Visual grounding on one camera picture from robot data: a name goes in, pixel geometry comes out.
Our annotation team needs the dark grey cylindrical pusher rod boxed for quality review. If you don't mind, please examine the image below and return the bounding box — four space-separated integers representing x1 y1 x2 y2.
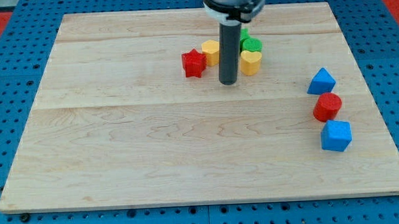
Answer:
218 23 241 85

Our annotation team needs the blue cube block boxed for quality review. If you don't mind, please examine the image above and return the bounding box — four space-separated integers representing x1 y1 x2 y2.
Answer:
321 119 352 152

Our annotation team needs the yellow heart block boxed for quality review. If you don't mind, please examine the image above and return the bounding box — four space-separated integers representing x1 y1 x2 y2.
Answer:
240 51 263 76

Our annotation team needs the red cylinder block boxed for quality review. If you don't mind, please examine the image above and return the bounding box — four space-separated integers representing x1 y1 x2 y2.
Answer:
313 92 342 122

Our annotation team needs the green cylinder block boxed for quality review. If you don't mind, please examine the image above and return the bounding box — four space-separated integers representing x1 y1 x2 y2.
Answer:
242 38 263 52

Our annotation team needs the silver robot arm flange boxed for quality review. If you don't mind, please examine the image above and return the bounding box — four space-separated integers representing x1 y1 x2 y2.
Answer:
203 0 266 26

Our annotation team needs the light wooden board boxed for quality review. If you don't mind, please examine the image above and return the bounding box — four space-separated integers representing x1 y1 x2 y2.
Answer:
0 3 399 214

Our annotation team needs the blue triangular prism block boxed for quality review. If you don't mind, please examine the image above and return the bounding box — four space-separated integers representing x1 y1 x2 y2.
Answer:
307 67 336 95

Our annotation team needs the yellow hexagon block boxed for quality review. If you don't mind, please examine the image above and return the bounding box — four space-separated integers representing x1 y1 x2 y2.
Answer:
202 40 220 66

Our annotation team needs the red star block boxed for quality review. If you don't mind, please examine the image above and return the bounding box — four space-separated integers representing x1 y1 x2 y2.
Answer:
181 49 207 78

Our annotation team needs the green star block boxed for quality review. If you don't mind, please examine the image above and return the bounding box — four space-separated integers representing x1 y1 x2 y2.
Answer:
239 28 251 51

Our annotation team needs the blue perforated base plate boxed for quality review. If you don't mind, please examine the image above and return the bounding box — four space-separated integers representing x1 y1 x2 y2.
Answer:
0 0 399 224

